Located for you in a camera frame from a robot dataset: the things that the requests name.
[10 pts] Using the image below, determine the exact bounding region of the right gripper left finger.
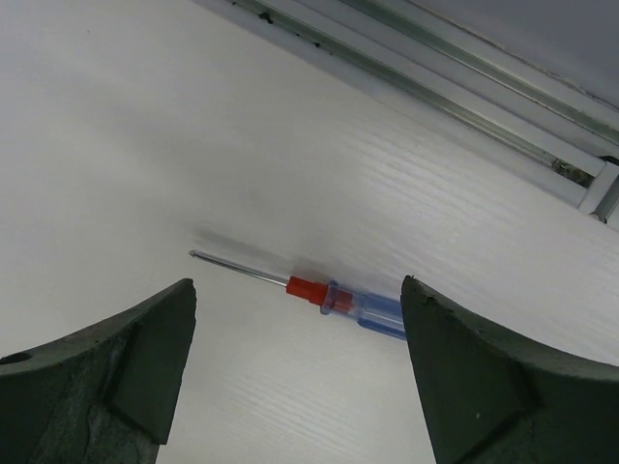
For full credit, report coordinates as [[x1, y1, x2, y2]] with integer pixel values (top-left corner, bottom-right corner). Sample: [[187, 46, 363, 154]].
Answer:
[[1, 278, 197, 463]]

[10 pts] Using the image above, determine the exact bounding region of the aluminium enclosure side rail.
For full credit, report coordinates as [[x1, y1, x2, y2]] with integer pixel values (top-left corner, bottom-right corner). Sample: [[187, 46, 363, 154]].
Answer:
[[243, 1, 618, 227]]

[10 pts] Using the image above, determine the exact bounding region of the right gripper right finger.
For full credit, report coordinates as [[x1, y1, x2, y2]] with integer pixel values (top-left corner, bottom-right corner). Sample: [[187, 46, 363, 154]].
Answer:
[[400, 276, 618, 463]]

